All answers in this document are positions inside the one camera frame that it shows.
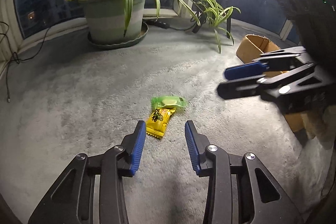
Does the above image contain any green snack packet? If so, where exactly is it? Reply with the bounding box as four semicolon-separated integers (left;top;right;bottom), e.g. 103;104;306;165
151;96;187;110

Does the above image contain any dark green pot saucer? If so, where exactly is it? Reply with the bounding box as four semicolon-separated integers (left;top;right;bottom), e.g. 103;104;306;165
87;22;149;50

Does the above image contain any black tripod stand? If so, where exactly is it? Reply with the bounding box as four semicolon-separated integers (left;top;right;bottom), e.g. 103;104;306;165
191;0;234;38

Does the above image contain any yellow candy packet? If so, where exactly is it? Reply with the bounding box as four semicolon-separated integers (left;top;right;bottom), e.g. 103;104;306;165
146;108;176;139

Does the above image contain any black cable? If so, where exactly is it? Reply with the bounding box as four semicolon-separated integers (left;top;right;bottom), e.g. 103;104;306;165
0;21;52;103

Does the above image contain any small spider plant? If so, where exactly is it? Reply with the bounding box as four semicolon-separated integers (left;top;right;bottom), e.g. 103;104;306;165
192;0;241;53

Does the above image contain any black power strip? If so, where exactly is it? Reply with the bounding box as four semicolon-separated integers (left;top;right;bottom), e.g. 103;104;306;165
144;19;170;30

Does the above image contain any green striped plant pot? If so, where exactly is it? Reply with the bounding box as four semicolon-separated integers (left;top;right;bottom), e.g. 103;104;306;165
77;0;146;44

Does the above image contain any cardboard box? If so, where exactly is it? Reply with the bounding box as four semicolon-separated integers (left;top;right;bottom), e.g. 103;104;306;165
235;34;316;139

